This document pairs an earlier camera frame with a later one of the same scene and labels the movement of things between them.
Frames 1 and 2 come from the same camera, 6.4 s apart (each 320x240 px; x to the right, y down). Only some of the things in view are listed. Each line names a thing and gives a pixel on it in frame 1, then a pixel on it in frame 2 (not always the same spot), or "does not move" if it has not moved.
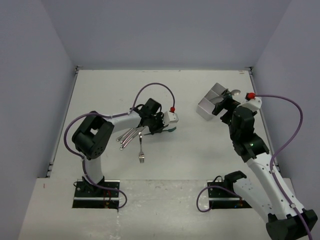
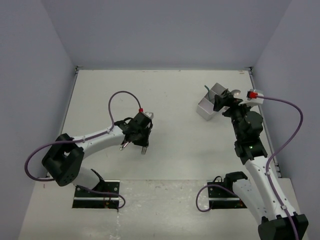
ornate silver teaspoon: x=235 y=92 does not move
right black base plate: x=222 y=199 does not move
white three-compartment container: x=205 y=107 does not move
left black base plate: x=87 y=196 does not move
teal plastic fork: x=169 y=130 to x=209 y=92
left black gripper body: x=156 y=123 to x=142 y=139
